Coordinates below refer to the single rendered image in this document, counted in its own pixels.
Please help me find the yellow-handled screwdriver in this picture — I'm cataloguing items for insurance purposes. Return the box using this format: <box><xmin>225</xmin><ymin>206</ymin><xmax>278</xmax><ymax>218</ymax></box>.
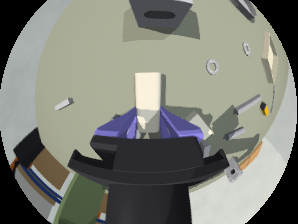
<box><xmin>260</xmin><ymin>102</ymin><xmax>269</xmax><ymax>116</ymax></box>

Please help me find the beige open tray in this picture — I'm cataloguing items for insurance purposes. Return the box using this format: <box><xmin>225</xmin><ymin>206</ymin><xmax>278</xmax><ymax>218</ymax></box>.
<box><xmin>261</xmin><ymin>33</ymin><xmax>278</xmax><ymax>84</ymax></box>

